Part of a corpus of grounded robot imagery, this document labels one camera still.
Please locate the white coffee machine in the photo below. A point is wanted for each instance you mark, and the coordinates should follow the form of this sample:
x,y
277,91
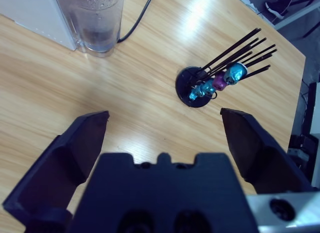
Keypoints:
x,y
32,15

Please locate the black rod capsule holder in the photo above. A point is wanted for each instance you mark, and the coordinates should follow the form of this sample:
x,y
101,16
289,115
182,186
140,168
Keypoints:
x,y
183,89

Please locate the dark shoe white sole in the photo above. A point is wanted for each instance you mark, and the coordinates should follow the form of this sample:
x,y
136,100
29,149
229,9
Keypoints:
x,y
273,9

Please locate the purple coffee capsule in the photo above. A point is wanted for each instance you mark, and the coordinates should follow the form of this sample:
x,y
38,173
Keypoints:
x,y
220,81

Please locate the white metal table frame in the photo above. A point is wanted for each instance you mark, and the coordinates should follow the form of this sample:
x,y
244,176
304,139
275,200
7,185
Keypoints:
x,y
295,18

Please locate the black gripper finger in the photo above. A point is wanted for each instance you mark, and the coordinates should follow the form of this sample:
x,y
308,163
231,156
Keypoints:
x,y
262,153
62,153

